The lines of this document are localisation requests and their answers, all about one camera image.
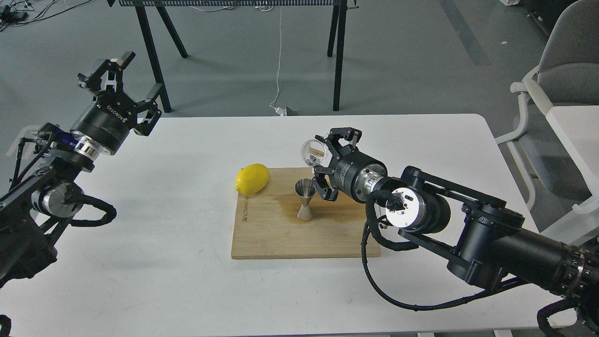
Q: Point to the yellow lemon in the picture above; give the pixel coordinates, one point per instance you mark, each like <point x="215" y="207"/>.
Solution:
<point x="252" y="179"/>

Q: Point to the grey office chair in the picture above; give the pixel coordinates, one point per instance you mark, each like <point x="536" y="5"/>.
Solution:
<point x="567" y="75"/>

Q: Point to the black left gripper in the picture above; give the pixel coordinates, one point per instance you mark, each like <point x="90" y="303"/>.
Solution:
<point x="112" y="113"/>

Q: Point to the bamboo cutting board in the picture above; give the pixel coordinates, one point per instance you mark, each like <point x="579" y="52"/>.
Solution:
<point x="266" y="224"/>

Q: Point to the steel double jigger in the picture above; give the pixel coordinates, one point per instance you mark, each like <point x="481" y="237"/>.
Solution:
<point x="305" y="190"/>

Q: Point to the small clear glass cup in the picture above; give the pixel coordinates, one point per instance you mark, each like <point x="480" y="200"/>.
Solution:
<point x="315" y="153"/>

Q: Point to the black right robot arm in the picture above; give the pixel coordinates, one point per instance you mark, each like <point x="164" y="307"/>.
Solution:
<point x="484" y="243"/>

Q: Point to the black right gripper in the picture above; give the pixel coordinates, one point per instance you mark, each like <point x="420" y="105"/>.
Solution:
<point x="350" y="171"/>

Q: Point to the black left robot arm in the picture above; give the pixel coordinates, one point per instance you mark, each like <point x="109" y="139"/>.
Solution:
<point x="43" y="199"/>

